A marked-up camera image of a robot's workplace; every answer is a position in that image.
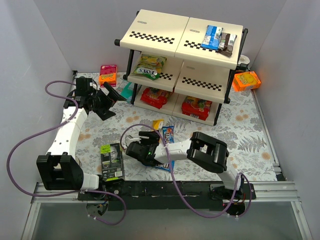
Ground cream three-tier shelf rack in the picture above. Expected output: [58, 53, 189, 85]
[114, 9, 248, 126]

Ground blue m&m bag lower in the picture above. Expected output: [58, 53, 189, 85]
[154, 161, 175, 173]

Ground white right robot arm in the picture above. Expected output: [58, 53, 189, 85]
[124, 131, 241, 191]

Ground red gummy candy bag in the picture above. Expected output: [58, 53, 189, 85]
[181, 96, 212, 121]

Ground teal tissue packet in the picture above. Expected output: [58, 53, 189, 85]
[116, 80, 135, 103]

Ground black green product box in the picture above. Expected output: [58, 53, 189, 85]
[100, 143, 125, 182]

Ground blue m&m bag upper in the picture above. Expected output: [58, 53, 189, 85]
[162, 125, 175, 144]

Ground blue m&m bag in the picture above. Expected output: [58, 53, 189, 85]
[154, 161, 175, 173]
[162, 125, 175, 144]

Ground green Fox's candy bag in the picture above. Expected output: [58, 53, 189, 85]
[133, 54, 167, 81]

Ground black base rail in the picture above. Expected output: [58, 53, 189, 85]
[77, 179, 257, 216]

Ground orange candy box right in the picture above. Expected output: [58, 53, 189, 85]
[232, 71, 261, 92]

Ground brown chocolate bar on shelf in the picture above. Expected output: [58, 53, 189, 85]
[216, 32, 237, 57]

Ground pink orange candy box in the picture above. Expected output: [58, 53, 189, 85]
[98, 65, 118, 87]

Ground blue snack bag on shelf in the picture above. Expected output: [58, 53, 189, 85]
[200, 25, 223, 50]

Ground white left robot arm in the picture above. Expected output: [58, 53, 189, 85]
[36, 76, 125, 191]

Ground yellow candy wrapper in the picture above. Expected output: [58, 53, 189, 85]
[152, 119, 164, 131]

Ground paper cup behind shelf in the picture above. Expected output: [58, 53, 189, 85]
[237, 54, 250, 72]

